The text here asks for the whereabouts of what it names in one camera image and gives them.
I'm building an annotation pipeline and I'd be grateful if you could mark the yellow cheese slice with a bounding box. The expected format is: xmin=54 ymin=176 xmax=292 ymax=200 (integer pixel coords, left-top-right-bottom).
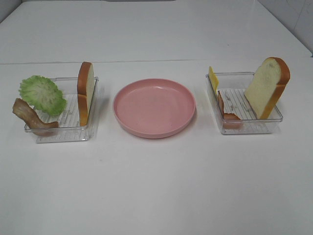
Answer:
xmin=208 ymin=66 xmax=219 ymax=95

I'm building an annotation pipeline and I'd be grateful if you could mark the reddish bacon strip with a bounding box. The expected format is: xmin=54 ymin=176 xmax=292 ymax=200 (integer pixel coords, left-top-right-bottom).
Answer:
xmin=218 ymin=91 xmax=242 ymax=129

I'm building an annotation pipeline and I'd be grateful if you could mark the toast bread slice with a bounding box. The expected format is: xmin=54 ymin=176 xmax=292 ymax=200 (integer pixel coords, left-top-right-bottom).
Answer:
xmin=244 ymin=57 xmax=290 ymax=119
xmin=77 ymin=62 xmax=95 ymax=126

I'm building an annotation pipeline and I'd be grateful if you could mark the green lettuce leaf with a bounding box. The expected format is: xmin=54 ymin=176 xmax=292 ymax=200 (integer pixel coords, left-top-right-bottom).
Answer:
xmin=19 ymin=75 xmax=67 ymax=116

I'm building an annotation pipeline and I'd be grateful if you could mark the brown bacon strip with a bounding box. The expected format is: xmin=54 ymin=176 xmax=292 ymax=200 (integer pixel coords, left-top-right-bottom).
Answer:
xmin=12 ymin=98 xmax=59 ymax=137

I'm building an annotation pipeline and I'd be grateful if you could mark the pink round plate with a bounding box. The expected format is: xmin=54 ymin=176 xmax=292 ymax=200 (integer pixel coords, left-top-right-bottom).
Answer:
xmin=112 ymin=78 xmax=196 ymax=139

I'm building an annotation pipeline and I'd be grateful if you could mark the right clear plastic tray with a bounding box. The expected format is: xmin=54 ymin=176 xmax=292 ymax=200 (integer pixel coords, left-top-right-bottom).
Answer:
xmin=206 ymin=72 xmax=283 ymax=135

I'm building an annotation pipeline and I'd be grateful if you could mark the clear plastic tray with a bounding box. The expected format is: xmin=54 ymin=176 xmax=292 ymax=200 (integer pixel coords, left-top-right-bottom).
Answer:
xmin=24 ymin=76 xmax=98 ymax=143
xmin=206 ymin=72 xmax=283 ymax=135

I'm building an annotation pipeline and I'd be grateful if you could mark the left clear plastic tray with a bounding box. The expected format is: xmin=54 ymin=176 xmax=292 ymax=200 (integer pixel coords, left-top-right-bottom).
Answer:
xmin=24 ymin=76 xmax=98 ymax=143

